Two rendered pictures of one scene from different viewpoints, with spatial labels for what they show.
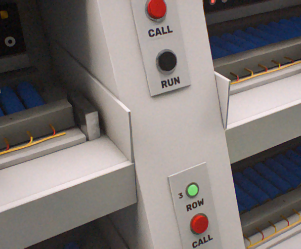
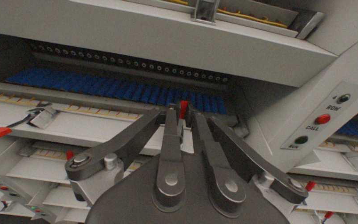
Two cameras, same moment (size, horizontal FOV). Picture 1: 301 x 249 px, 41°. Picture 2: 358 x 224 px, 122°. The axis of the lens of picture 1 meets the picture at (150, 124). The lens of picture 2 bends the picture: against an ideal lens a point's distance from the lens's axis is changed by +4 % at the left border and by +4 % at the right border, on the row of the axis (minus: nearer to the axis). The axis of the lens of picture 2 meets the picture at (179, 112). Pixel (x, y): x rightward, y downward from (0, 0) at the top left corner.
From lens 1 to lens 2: 0.19 m
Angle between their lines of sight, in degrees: 25
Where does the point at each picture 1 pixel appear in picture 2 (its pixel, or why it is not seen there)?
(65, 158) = not seen: hidden behind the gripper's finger
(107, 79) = (266, 130)
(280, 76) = (324, 150)
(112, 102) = (262, 140)
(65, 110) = (234, 122)
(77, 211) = not seen: hidden behind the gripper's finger
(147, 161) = not seen: hidden behind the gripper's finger
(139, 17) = (310, 119)
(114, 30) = (293, 119)
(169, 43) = (310, 134)
